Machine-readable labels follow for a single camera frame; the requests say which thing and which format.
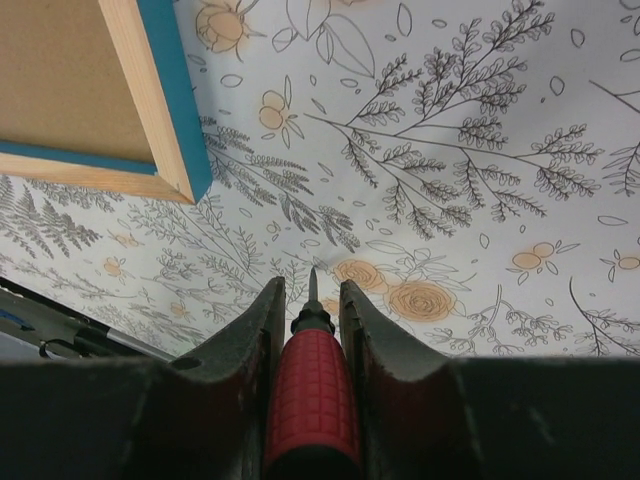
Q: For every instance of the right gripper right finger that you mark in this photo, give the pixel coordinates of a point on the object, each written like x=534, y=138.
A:
x=425, y=415

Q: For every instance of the red handled screwdriver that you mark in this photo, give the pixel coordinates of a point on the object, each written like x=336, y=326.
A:
x=312, y=428

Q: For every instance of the floral patterned table mat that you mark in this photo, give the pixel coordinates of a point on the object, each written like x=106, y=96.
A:
x=472, y=165

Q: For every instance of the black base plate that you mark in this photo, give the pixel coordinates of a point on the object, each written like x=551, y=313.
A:
x=58, y=331

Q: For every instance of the blue picture frame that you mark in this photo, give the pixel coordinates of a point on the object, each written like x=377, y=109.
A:
x=98, y=94

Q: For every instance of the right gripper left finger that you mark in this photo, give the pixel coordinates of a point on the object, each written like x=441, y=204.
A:
x=200, y=416

